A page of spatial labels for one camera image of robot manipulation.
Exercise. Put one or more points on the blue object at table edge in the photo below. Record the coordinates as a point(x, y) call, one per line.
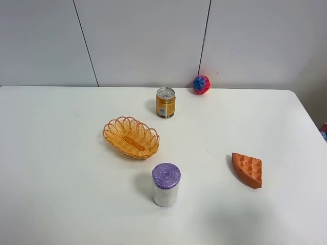
point(323, 131)

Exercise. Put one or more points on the orange waffle slice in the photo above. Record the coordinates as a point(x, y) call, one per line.
point(248, 169)

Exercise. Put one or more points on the red and blue ball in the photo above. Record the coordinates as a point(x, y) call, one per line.
point(201, 84)

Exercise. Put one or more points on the orange woven wicker basket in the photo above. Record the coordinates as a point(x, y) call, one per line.
point(132, 137)

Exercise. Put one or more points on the gold beverage can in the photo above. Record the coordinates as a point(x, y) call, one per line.
point(165, 102)

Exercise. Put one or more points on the purple and white bag roll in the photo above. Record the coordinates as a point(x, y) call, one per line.
point(166, 178)

